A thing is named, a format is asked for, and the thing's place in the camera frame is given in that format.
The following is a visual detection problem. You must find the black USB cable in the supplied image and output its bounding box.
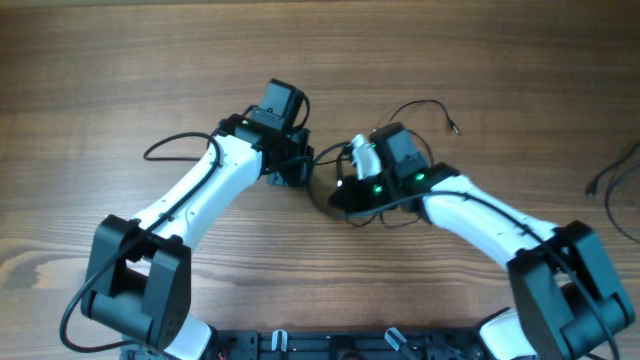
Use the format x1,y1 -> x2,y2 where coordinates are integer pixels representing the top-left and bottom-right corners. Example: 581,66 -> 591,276
584,140 -> 640,246
307,98 -> 461,229

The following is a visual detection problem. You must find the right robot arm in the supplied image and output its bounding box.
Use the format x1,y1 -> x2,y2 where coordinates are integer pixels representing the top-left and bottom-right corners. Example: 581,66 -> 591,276
329,123 -> 635,359

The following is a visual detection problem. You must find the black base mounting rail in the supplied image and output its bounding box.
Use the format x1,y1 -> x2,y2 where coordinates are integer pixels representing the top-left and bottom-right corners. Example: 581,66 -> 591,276
200,327 -> 492,360

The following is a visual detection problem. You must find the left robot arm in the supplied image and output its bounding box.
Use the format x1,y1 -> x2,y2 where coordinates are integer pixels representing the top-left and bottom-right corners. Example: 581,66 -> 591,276
59,79 -> 312,359

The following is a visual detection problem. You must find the left camera black cable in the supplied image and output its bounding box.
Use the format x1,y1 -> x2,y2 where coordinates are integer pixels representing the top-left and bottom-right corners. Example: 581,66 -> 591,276
58,131 -> 223,355

